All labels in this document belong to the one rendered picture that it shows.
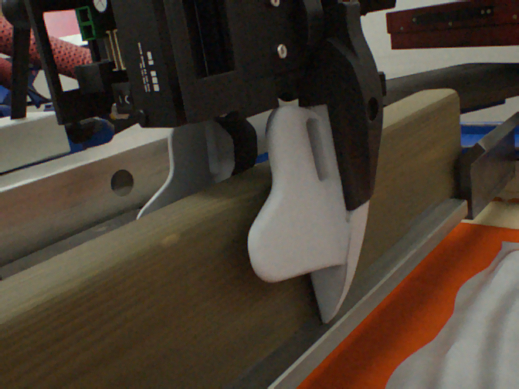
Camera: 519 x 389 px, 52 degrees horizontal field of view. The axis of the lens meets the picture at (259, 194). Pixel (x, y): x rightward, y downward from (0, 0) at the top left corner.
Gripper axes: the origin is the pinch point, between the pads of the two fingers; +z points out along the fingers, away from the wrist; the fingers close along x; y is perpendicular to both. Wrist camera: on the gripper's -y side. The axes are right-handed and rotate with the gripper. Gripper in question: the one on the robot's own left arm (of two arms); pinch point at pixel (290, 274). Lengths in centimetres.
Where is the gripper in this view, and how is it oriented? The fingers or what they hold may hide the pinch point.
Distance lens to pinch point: 24.2
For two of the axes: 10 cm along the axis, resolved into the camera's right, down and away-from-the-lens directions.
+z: 1.5, 9.4, 3.0
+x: 7.6, 0.8, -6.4
